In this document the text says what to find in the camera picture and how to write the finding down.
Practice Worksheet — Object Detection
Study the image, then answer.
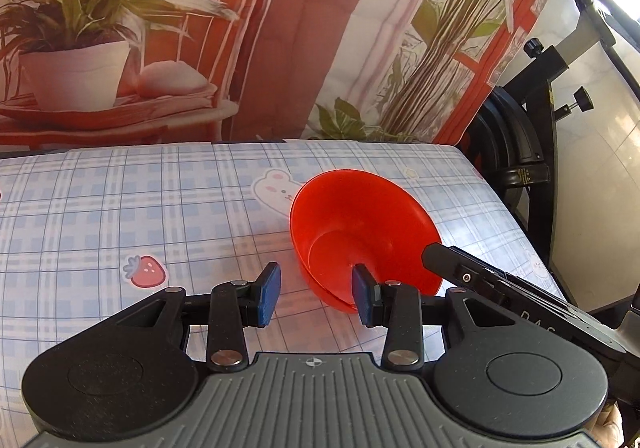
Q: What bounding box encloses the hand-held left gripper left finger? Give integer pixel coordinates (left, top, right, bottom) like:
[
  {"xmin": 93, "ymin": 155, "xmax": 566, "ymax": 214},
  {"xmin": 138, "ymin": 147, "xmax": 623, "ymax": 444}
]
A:
[{"xmin": 116, "ymin": 262, "xmax": 282, "ymax": 373}]

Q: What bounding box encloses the red bowl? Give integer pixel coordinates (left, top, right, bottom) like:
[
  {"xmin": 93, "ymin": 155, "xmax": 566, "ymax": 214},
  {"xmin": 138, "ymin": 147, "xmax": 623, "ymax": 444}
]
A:
[{"xmin": 289, "ymin": 169, "xmax": 443, "ymax": 313}]

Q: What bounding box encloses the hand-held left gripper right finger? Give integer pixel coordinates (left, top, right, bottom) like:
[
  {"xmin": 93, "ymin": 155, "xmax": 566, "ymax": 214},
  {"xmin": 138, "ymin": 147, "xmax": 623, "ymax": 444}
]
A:
[{"xmin": 351, "ymin": 264, "xmax": 516, "ymax": 372}]

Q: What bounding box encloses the printed room backdrop cloth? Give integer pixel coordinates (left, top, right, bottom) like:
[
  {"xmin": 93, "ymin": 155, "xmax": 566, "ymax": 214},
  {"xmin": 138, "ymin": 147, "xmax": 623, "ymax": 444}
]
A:
[{"xmin": 0, "ymin": 0, "xmax": 587, "ymax": 153}]

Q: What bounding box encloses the black exercise bike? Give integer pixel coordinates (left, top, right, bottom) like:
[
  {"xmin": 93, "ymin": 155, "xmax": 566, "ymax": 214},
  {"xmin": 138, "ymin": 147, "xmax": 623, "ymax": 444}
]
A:
[{"xmin": 457, "ymin": 0, "xmax": 640, "ymax": 315}]

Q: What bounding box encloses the blue plaid tablecloth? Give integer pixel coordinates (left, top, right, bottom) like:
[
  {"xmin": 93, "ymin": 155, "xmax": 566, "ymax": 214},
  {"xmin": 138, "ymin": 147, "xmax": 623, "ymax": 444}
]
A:
[{"xmin": 0, "ymin": 140, "xmax": 572, "ymax": 435}]

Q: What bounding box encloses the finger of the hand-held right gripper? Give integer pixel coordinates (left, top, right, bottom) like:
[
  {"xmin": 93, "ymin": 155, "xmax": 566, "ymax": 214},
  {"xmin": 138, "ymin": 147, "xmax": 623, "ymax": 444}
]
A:
[{"xmin": 421, "ymin": 242, "xmax": 507, "ymax": 297}]

